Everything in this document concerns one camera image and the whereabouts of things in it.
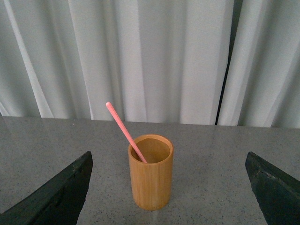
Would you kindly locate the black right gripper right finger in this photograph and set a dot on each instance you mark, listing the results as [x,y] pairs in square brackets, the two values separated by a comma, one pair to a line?
[277,193]

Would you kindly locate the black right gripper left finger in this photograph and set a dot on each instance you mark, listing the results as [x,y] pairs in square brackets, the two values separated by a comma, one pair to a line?
[59,201]

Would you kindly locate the bamboo chopstick holder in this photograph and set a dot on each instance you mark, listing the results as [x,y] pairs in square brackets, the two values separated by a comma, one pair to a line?
[151,182]

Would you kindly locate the white curtain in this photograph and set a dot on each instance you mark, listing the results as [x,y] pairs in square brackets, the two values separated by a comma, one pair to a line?
[208,62]

